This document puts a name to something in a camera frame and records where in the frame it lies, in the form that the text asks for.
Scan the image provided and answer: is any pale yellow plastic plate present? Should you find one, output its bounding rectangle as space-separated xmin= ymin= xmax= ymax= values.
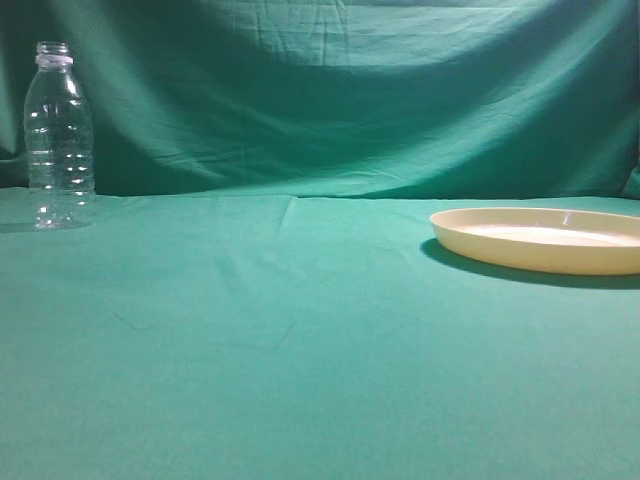
xmin=430 ymin=207 xmax=639 ymax=276

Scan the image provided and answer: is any green cloth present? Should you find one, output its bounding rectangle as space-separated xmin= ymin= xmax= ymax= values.
xmin=1 ymin=1 xmax=639 ymax=479

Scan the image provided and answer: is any clear empty plastic bottle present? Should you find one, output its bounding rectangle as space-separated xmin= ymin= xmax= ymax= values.
xmin=23 ymin=41 xmax=96 ymax=230

